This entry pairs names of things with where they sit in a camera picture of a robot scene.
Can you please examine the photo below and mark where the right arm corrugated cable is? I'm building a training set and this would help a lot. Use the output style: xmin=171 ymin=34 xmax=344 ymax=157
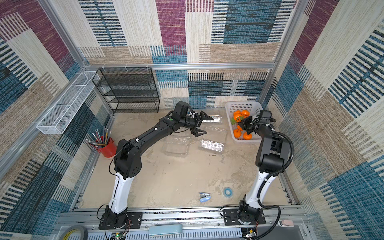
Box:
xmin=254 ymin=130 xmax=295 ymax=240

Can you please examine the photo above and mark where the black wire shelf rack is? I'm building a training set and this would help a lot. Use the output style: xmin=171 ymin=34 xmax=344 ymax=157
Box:
xmin=93 ymin=67 xmax=160 ymax=114

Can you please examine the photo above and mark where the white wire mesh tray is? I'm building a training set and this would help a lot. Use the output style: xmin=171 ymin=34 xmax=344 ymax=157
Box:
xmin=37 ymin=72 xmax=96 ymax=135

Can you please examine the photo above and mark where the clear clamshell container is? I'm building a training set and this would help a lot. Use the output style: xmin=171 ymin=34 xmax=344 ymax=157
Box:
xmin=206 ymin=115 xmax=223 ymax=125
xmin=199 ymin=139 xmax=224 ymax=153
xmin=162 ymin=135 xmax=191 ymax=158
xmin=205 ymin=126 xmax=227 ymax=144

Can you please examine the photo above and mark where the clear clamshell container back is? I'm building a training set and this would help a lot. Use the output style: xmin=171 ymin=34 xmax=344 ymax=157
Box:
xmin=206 ymin=115 xmax=223 ymax=125

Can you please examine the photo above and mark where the grey tape roll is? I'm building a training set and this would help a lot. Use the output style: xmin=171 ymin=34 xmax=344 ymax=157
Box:
xmin=58 ymin=224 xmax=89 ymax=240

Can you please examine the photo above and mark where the pink white small device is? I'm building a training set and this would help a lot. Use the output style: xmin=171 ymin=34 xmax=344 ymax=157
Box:
xmin=278 ymin=220 xmax=295 ymax=228

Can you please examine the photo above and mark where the orange pair with leaves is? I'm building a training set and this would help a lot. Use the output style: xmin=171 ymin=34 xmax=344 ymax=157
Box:
xmin=241 ymin=110 xmax=250 ymax=117

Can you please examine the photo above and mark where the white plastic perforated basket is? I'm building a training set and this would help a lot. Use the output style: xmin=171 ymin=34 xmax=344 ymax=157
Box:
xmin=225 ymin=101 xmax=263 ymax=144

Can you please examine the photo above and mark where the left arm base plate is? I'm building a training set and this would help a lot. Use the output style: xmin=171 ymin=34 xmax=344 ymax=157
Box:
xmin=98 ymin=212 xmax=143 ymax=230

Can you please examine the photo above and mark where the clear clamshell container front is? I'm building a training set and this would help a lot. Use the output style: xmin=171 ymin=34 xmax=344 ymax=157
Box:
xmin=162 ymin=135 xmax=191 ymax=158

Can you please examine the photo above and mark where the blue tape roll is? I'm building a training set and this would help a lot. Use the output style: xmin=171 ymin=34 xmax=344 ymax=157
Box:
xmin=223 ymin=187 xmax=233 ymax=198

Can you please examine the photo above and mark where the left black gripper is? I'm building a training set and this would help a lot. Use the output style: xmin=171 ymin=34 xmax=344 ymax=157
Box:
xmin=180 ymin=112 xmax=215 ymax=139

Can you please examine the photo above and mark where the blue stapler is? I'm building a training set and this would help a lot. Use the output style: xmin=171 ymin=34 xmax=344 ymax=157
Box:
xmin=199 ymin=192 xmax=211 ymax=203

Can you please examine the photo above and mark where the red pencil cup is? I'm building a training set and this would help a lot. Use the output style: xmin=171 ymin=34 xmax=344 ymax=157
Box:
xmin=86 ymin=128 xmax=117 ymax=158

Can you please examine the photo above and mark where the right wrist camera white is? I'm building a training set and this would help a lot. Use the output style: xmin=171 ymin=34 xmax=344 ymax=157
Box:
xmin=259 ymin=110 xmax=272 ymax=118

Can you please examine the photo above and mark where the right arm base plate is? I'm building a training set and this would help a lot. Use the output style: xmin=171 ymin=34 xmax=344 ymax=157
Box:
xmin=220 ymin=208 xmax=266 ymax=226

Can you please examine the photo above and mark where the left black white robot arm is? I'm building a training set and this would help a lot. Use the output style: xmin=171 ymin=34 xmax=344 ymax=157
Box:
xmin=99 ymin=101 xmax=213 ymax=230

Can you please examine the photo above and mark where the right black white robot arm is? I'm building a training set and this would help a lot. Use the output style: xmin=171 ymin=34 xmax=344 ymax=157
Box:
xmin=238 ymin=110 xmax=295 ymax=225

